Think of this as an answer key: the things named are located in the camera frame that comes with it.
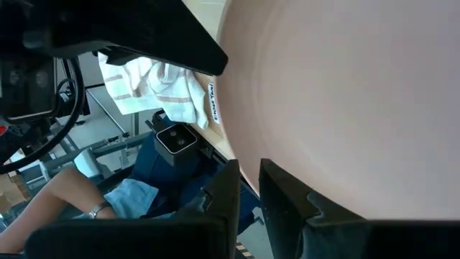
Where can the dark blue chair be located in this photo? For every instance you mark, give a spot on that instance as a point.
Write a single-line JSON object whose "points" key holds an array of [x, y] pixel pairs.
{"points": [[169, 176]]}

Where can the white red-striped kitchen towel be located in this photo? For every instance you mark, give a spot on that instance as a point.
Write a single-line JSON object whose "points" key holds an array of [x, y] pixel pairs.
{"points": [[151, 93]]}

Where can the grey metal table frame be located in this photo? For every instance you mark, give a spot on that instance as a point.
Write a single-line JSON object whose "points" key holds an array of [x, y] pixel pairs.
{"points": [[118, 144]]}

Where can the person's forearm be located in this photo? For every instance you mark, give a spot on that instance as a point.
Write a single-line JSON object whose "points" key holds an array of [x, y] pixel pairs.
{"points": [[54, 205]]}

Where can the tan divided plate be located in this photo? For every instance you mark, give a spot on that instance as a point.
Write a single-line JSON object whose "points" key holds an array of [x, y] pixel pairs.
{"points": [[341, 108]]}

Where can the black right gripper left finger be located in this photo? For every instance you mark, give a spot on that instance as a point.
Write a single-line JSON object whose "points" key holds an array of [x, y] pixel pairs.
{"points": [[161, 237]]}

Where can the black table-level camera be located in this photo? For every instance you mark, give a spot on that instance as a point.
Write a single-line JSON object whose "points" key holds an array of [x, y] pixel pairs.
{"points": [[176, 144]]}

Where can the cardboard box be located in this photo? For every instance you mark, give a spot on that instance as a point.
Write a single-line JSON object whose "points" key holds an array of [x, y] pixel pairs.
{"points": [[14, 194]]}

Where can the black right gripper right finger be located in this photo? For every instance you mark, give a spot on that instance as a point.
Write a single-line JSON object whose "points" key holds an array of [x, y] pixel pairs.
{"points": [[323, 237]]}

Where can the white label with black writing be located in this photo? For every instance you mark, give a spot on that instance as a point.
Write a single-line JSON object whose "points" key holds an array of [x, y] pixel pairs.
{"points": [[212, 104]]}

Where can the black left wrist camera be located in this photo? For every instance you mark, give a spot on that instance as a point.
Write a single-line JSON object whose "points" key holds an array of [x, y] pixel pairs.
{"points": [[25, 86]]}

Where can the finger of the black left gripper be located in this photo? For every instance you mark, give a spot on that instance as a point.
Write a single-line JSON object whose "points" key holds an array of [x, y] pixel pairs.
{"points": [[154, 32], [122, 57]]}

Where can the person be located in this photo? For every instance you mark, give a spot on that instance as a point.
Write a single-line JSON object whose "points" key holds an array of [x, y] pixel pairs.
{"points": [[131, 198]]}

